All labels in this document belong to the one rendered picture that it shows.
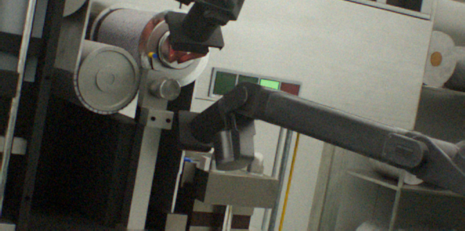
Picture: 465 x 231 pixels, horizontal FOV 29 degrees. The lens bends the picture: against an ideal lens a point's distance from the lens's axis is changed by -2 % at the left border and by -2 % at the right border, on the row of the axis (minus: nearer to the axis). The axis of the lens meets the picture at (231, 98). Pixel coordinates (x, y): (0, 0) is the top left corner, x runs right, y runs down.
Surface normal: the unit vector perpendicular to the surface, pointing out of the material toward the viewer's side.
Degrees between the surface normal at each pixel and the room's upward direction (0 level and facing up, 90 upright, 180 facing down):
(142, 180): 90
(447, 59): 90
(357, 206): 90
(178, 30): 50
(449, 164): 85
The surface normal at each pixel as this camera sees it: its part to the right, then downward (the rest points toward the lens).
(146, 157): 0.48, 0.14
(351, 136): -0.72, -0.12
